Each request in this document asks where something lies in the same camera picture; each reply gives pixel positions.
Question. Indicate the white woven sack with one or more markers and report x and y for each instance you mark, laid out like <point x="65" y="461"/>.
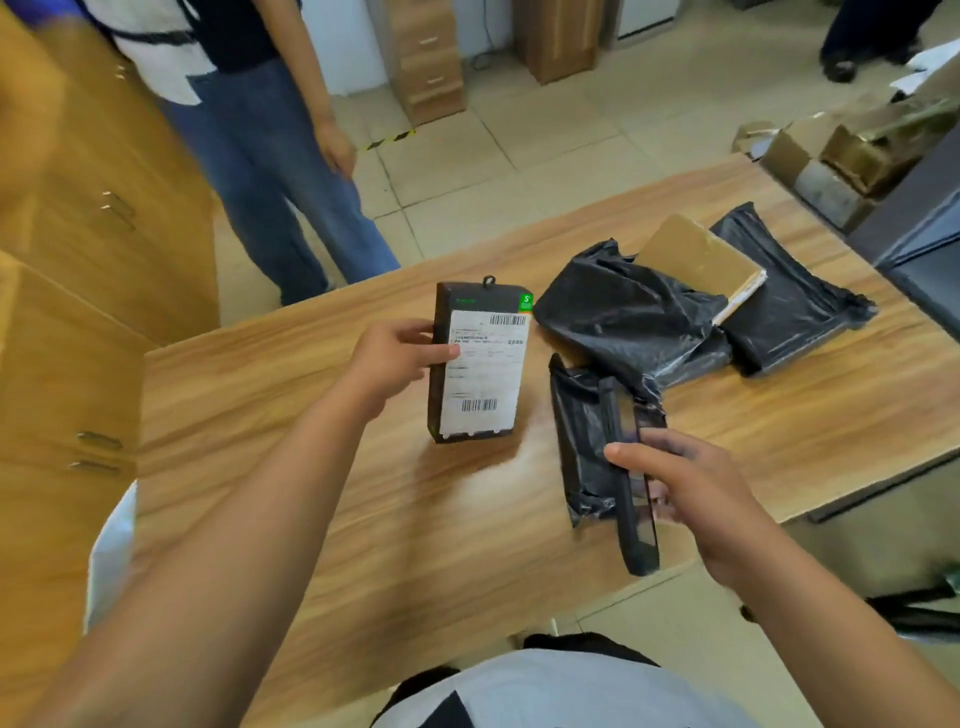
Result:
<point x="112" y="555"/>

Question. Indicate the cardboard box red tape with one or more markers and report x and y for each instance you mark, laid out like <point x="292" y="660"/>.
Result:
<point x="697" y="259"/>

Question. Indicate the person's black trousers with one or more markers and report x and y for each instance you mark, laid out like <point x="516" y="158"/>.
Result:
<point x="585" y="641"/>

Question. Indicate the person's left hand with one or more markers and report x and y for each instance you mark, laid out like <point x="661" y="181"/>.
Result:
<point x="390" y="360"/>

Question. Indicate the wooden drawer cabinet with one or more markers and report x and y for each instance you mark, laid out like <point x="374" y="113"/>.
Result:
<point x="427" y="60"/>

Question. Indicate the yellow wooden cabinet unit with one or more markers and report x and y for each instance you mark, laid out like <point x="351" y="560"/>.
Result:
<point x="67" y="337"/>

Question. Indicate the person's right hand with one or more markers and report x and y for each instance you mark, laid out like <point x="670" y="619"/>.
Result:
<point x="712" y="510"/>

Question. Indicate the black handheld scanner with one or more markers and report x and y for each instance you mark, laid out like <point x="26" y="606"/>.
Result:
<point x="637" y="540"/>

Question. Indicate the long yellow black hazard tape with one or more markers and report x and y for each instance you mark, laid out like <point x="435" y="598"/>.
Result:
<point x="390" y="140"/>

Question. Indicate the person's right forearm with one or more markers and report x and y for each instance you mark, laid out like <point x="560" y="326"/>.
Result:
<point x="847" y="652"/>

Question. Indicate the grey metal shelf rack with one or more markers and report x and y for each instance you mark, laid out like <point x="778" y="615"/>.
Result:
<point x="922" y="240"/>

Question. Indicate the black white flat item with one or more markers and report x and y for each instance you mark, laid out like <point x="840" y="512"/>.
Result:
<point x="930" y="67"/>

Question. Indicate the person's white black shirt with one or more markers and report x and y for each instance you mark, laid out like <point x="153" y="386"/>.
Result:
<point x="585" y="697"/>

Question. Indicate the open cardboard carton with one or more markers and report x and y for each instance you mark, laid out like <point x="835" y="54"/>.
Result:
<point x="862" y="157"/>

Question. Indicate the white cabinet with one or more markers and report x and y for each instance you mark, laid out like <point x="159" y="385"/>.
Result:
<point x="645" y="19"/>

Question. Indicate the person's left forearm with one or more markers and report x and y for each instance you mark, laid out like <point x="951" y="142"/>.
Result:
<point x="210" y="585"/>

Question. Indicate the black box green marks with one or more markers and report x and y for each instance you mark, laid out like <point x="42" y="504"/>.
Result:
<point x="480" y="375"/>

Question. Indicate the pile of black poly bags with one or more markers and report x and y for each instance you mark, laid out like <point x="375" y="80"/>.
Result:
<point x="622" y="315"/>

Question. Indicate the plain wooden cabinet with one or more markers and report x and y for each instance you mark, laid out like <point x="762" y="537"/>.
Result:
<point x="559" y="41"/>

